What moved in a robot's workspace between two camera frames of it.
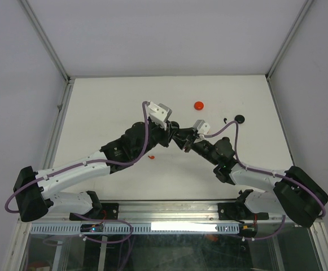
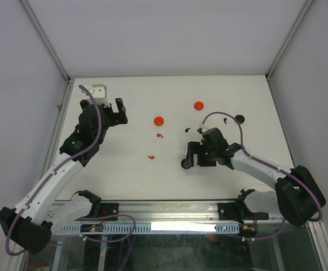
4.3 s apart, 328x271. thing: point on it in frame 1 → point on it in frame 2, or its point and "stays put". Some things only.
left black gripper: (166, 134) → (118, 118)
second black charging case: (240, 118) stays put
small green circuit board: (92, 228) stays put
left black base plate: (109, 211) stays put
